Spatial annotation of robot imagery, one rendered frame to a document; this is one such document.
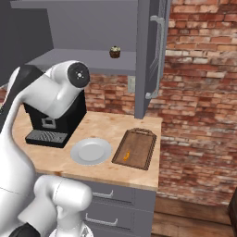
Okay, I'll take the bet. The brown wooden cutting board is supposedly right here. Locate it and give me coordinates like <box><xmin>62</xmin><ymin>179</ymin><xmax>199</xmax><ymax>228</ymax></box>
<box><xmin>111</xmin><ymin>127</ymin><xmax>158</xmax><ymax>171</ymax></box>

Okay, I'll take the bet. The orange shrimp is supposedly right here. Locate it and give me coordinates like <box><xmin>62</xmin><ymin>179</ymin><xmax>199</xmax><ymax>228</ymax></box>
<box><xmin>122</xmin><ymin>149</ymin><xmax>131</xmax><ymax>162</ymax></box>

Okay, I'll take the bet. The grey round plate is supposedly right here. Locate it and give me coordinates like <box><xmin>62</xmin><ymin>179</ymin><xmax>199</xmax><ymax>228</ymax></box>
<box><xmin>69</xmin><ymin>137</ymin><xmax>113</xmax><ymax>167</ymax></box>

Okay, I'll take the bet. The brown condiment bottle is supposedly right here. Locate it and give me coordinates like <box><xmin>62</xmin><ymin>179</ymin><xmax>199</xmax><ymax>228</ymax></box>
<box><xmin>108</xmin><ymin>45</ymin><xmax>122</xmax><ymax>59</ymax></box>

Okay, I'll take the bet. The grey base cabinet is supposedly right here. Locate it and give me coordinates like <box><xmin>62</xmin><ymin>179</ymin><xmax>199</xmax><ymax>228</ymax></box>
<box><xmin>32</xmin><ymin>171</ymin><xmax>157</xmax><ymax>237</ymax></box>

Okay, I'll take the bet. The black coffee machine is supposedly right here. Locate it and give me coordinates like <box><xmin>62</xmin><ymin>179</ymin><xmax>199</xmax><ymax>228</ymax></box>
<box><xmin>23</xmin><ymin>90</ymin><xmax>88</xmax><ymax>149</ymax></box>

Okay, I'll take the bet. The grey drawer front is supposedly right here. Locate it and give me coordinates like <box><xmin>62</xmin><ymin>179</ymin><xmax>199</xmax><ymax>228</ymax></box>
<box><xmin>82</xmin><ymin>180</ymin><xmax>136</xmax><ymax>206</ymax></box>
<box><xmin>81</xmin><ymin>201</ymin><xmax>136</xmax><ymax>233</ymax></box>

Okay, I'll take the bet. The dark brown furniture edge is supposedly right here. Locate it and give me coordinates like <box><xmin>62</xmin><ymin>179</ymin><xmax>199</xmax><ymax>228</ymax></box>
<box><xmin>227</xmin><ymin>193</ymin><xmax>237</xmax><ymax>237</ymax></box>

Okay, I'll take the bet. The white wall outlet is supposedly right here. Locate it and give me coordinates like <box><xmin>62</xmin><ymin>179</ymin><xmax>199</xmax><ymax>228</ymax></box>
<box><xmin>127</xmin><ymin>75</ymin><xmax>136</xmax><ymax>94</ymax></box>

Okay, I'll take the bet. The grey cabinet door with handle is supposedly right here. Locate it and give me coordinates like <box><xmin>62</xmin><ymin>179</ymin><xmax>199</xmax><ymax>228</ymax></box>
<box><xmin>133</xmin><ymin>0</ymin><xmax>171</xmax><ymax>120</ymax></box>

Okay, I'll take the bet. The grey cabinet door handle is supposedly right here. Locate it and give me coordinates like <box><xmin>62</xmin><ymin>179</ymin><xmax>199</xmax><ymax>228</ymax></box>
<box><xmin>144</xmin><ymin>15</ymin><xmax>167</xmax><ymax>101</ymax></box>

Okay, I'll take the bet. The silver drawer handle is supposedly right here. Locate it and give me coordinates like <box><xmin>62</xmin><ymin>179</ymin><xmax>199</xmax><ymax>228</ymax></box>
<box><xmin>84</xmin><ymin>212</ymin><xmax>119</xmax><ymax>227</ymax></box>
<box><xmin>91</xmin><ymin>189</ymin><xmax>115</xmax><ymax>199</ymax></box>

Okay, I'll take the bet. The grey wall cabinet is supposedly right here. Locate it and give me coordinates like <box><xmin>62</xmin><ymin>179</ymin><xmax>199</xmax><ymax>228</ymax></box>
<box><xmin>8</xmin><ymin>0</ymin><xmax>139</xmax><ymax>77</ymax></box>

